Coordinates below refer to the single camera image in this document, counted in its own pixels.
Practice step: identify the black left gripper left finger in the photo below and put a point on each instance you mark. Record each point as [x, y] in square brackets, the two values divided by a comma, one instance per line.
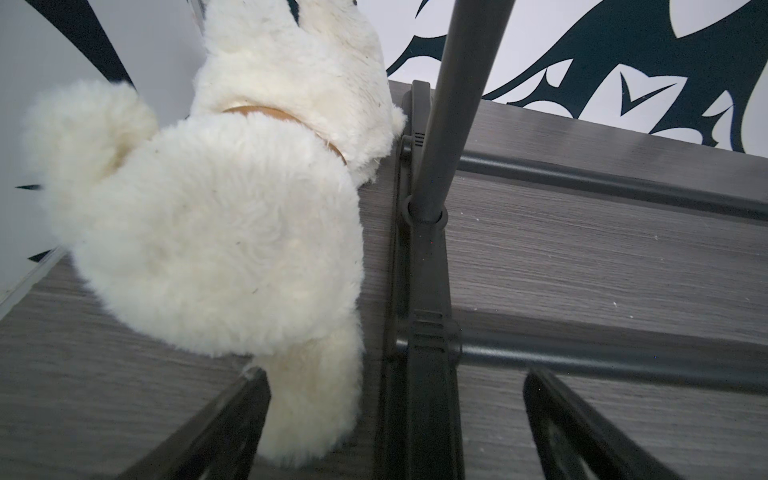
[219, 442]

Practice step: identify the white plush toy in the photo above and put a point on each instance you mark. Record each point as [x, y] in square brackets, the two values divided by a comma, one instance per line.
[237, 230]

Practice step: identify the black clothes rack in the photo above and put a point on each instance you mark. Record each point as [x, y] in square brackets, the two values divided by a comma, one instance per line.
[420, 433]

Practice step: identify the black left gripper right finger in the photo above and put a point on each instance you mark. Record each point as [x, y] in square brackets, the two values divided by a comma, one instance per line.
[574, 441]

